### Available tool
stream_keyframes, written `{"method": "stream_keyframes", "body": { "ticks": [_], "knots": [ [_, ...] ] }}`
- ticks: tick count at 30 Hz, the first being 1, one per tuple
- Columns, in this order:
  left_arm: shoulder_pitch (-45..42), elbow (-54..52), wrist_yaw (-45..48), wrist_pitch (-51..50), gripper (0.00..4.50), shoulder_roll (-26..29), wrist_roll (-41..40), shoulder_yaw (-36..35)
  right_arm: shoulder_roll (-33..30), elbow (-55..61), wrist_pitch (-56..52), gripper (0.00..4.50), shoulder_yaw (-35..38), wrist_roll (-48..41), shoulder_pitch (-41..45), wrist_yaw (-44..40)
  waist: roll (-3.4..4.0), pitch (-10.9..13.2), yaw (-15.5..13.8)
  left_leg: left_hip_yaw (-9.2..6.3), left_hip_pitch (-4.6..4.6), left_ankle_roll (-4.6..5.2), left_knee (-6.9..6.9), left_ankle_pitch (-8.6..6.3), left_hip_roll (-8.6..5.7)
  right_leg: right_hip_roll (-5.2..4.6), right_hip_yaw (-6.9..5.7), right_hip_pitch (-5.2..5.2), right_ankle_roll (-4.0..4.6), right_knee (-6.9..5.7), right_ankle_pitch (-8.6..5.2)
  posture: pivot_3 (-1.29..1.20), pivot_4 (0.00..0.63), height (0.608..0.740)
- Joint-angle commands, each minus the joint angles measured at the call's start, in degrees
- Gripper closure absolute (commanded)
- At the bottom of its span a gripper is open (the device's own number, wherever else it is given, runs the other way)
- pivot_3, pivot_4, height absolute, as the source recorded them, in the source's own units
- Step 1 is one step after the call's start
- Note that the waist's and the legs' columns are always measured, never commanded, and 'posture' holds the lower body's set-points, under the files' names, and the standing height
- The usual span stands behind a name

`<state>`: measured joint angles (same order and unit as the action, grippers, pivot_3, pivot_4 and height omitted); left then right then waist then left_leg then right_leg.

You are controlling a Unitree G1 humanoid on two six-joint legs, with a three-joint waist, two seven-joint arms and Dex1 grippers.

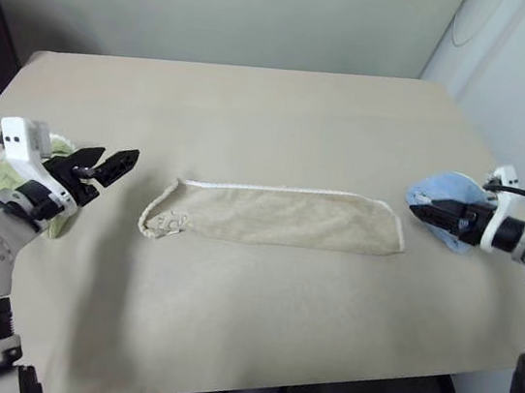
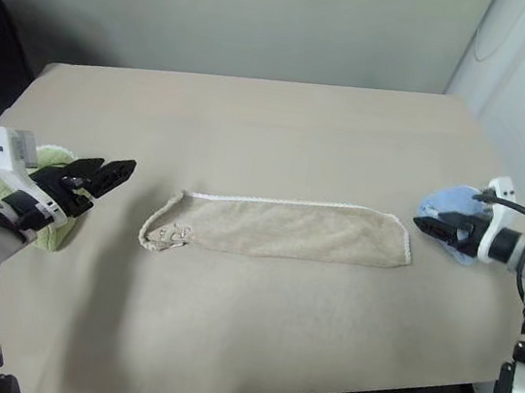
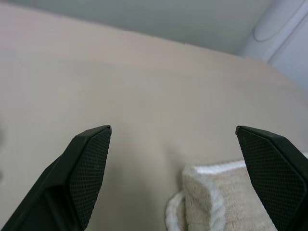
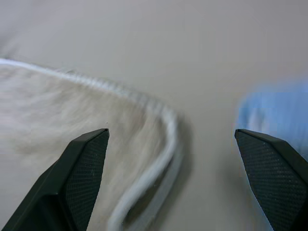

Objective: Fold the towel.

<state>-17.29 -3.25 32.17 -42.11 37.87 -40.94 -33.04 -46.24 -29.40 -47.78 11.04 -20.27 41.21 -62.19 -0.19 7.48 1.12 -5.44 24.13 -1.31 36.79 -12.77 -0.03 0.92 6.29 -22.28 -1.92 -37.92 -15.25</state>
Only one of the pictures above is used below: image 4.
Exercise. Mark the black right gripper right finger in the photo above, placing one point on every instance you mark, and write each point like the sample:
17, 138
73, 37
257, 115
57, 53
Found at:
276, 178

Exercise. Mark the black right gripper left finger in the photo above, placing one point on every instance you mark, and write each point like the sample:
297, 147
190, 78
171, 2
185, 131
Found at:
72, 187

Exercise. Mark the beige towel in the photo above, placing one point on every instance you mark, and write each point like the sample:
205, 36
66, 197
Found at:
60, 108

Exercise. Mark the blue towel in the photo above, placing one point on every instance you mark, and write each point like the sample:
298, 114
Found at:
276, 108

